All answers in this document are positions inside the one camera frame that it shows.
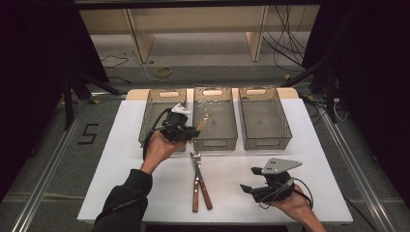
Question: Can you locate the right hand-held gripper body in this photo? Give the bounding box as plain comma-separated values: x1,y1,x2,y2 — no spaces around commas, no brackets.
250,158,304,204

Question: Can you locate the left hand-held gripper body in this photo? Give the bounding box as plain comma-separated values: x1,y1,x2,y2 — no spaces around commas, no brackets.
160,101,194,143

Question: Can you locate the clear spoon with wooden handle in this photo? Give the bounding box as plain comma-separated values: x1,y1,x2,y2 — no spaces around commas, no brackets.
192,107,214,133

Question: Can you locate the clear grey plastic bin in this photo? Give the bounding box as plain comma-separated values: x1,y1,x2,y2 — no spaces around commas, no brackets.
138,88,188,154
191,86,239,152
238,86,293,151

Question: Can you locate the wooden-handled metal fork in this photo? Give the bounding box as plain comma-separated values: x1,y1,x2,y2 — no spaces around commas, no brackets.
191,152,203,213

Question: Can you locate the person's right hand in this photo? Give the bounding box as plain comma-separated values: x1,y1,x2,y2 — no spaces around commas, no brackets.
270,185,315,223

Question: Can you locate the person's left hand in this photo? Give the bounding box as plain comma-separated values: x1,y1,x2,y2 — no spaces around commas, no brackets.
140,130,188,175

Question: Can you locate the white table sheet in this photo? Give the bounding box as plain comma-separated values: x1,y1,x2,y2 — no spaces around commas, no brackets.
76,98,354,225

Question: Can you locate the yellow tape roll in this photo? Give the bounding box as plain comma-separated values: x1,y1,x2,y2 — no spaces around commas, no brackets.
155,66,172,78

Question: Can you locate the black metal stand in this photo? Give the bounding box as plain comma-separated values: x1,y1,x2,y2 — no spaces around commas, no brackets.
279,57,340,124
62,71,128,131

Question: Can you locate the light wooden shelf unit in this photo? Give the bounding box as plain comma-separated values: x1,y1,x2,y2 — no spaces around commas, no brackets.
78,4,320,64

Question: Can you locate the black curtain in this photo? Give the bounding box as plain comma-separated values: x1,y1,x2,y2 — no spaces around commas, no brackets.
0,0,109,202
302,0,410,197

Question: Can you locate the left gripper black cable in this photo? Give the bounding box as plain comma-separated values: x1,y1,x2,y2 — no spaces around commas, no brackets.
140,107,172,160

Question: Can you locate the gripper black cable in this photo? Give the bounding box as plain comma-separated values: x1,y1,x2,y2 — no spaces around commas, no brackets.
257,177,314,211
140,107,172,160

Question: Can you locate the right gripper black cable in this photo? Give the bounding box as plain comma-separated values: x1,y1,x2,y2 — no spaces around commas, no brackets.
257,177,314,211

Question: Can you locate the thin white floor cable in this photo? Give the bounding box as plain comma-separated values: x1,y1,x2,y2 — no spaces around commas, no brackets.
122,47,168,85

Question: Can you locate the aluminium floor rail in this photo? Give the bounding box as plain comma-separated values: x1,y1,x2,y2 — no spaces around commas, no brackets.
317,105,398,232
11,100,89,232

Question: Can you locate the thin black floor cable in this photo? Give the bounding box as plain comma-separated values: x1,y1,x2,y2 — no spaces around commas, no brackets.
101,54,130,70

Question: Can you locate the bundle of black cables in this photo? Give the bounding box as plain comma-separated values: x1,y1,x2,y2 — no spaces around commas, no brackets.
262,4,308,73

